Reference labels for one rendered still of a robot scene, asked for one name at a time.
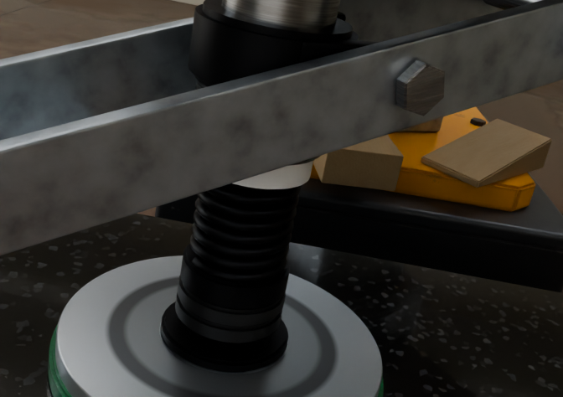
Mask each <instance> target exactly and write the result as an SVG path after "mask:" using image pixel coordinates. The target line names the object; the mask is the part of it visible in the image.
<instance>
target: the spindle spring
mask: <svg viewBox="0 0 563 397"><path fill-rule="evenodd" d="M225 186H226V187H229V188H234V189H239V190H243V191H250V192H261V193H244V192H239V191H235V190H232V189H229V188H225V187H223V186H222V187H219V188H214V189H211V190H209V191H206V192H202V193H198V198H197V199H196V201H195V207H196V210H195V211H194V223H193V225H192V229H191V230H192V235H191V237H190V246H191V248H192V250H193V251H194V253H195V254H196V255H198V256H197V257H195V258H194V259H193V261H192V263H193V264H194V265H196V266H197V267H198V268H199V269H200V270H202V271H204V272H206V273H208V274H210V275H212V276H216V277H219V278H221V279H224V280H228V281H238V282H258V281H265V280H268V279H271V278H273V277H274V276H277V275H278V274H280V272H281V271H282V270H283V269H284V267H285V265H286V263H287V254H288V251H289V243H290V241H291V238H292V229H293V219H294V217H295V216H296V214H297V208H296V207H297V204H298V200H299V196H298V194H299V192H300V190H301V188H302V185H301V186H298V187H295V188H285V189H262V188H250V187H245V186H240V185H237V184H233V183H230V184H227V185H225ZM269 192H275V193H269ZM221 199H224V200H227V201H230V202H234V203H238V204H248V205H271V206H265V207H251V206H244V205H238V204H232V203H228V202H225V201H223V200H221ZM274 204H275V205H274ZM216 211H218V212H220V213H222V214H220V213H218V212H216ZM223 214H227V215H230V216H234V217H238V218H244V219H236V218H232V217H229V216H226V215H223ZM247 219H261V220H247ZM217 225H218V226H217ZM219 226H221V227H224V228H226V229H223V228H221V227H219ZM228 229H233V230H239V231H246V232H261V233H243V232H237V231H232V230H228ZM265 231H267V232H265ZM213 237H214V238H213ZM217 239H218V240H217ZM221 240H223V241H225V242H229V243H233V244H238V245H232V244H229V243H225V242H223V241H221ZM247 245H253V246H247ZM216 252H218V253H219V254H218V253H216ZM221 254H223V255H221ZM226 255H230V256H235V257H242V258H235V257H230V256H226ZM256 257H258V258H256ZM219 266H220V267H219ZM222 267H224V268H222ZM225 268H227V269H225ZM228 269H231V270H228ZM233 270H238V271H233Z"/></svg>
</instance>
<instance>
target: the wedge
mask: <svg viewBox="0 0 563 397"><path fill-rule="evenodd" d="M551 141H552V140H551V138H548V137H545V136H542V135H540V134H538V133H535V132H533V131H529V130H527V129H524V128H522V127H520V126H516V125H514V124H511V123H508V122H506V121H502V120H500V119H498V118H497V119H495V120H493V121H491V122H489V123H488V124H486V125H484V126H481V127H479V128H478V129H476V130H474V131H471V132H469V133H468V134H466V135H464V136H462V137H459V138H458V139H456V140H454V141H452V142H450V143H448V144H447V145H445V146H443V147H440V148H438V149H436V150H435V151H433V152H430V153H428V154H426V155H425V156H423V157H421V163H423V164H426V165H427V166H429V167H431V168H435V169H436V170H438V171H440V172H443V173H445V174H447V175H450V176H452V177H454V178H456V179H459V180H461V181H463V182H464V183H468V184H470V185H472V186H474V187H476V188H479V187H482V186H484V185H488V184H490V183H496V182H498V181H501V180H504V179H507V178H512V177H514V176H518V175H520V174H523V173H528V172H531V171H534V170H537V169H540V168H542V167H543V166H544V164H545V159H546V157H547V154H548V151H549V149H550V144H551Z"/></svg>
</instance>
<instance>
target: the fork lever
mask: <svg viewBox="0 0 563 397"><path fill-rule="evenodd" d="M338 11H339V12H341V13H343V14H345V17H346V19H345V22H347V23H349V24H350V25H351V26H352V27H353V31H354V32H355V33H356V34H357V35H358V36H359V40H360V41H372V42H379V43H376V44H370V45H366V46H364V47H360V48H357V49H351V50H347V51H344V52H341V53H337V54H331V55H328V56H324V57H321V58H318V59H312V60H309V61H305V62H301V63H298V64H293V65H289V66H286V67H282V68H279V69H275V70H270V71H267V72H263V73H260V74H256V75H250V76H247V77H244V78H240V79H237V80H231V81H227V82H225V83H221V84H217V85H212V86H208V87H204V88H201V89H198V90H196V89H195V87H196V81H197V79H196V78H195V76H194V74H193V73H192V72H191V71H190V70H189V67H188V62H189V50H190V44H191V37H192V30H193V23H194V17H192V18H185V19H181V20H177V21H173V22H169V23H162V24H159V25H154V26H151V27H146V28H140V29H135V30H132V31H127V32H124V33H119V34H113V35H109V36H105V37H101V38H97V39H90V40H86V41H82V42H78V43H74V44H67V45H63V46H59V47H55V48H52V49H45V50H40V51H36V52H33V53H28V54H21V55H18V56H13V57H10V58H6V59H0V255H6V254H8V253H11V252H14V251H16V250H21V249H24V248H27V247H29V246H32V245H37V244H40V243H43V242H45V241H49V240H53V239H56V238H59V237H62V236H65V235H69V234H72V233H74V232H78V231H81V230H83V229H88V228H91V227H94V226H97V225H99V224H104V223H107V222H110V221H112V220H115V219H120V218H123V217H126V216H128V215H131V214H136V213H139V212H142V211H144V210H147V209H152V208H155V207H157V206H160V205H164V204H168V203H171V202H173V201H177V200H180V199H184V198H187V197H189V196H193V195H195V194H198V193H202V192H206V191H209V190H211V189H214V188H219V187H222V186H225V185H227V184H230V183H235V182H238V181H240V180H243V179H246V178H251V177H254V176H256V175H259V174H263V173H267V172H270V171H272V170H275V169H278V168H283V167H285V166H288V165H292V164H294V163H297V162H301V161H305V160H308V159H310V158H313V157H317V156H321V155H323V154H326V153H329V152H334V151H337V150H339V149H342V148H345V147H350V146H353V145H355V144H358V143H361V142H366V141H368V140H371V139H374V138H377V137H382V136H384V135H387V134H391V133H393V132H396V131H400V130H403V129H406V128H409V127H412V126H416V125H420V124H422V123H425V122H428V121H432V120H436V119H438V118H441V117H444V116H449V115H451V114H454V113H457V112H459V111H465V110H467V109H470V108H473V107H475V106H480V105H483V104H486V103H489V102H492V101H496V100H499V99H502V98H505V97H508V96H511V95H515V94H518V93H521V92H524V91H527V90H531V89H534V88H537V87H540V86H542V85H548V84H550V83H553V82H556V81H558V80H563V0H340V4H339V8H338Z"/></svg>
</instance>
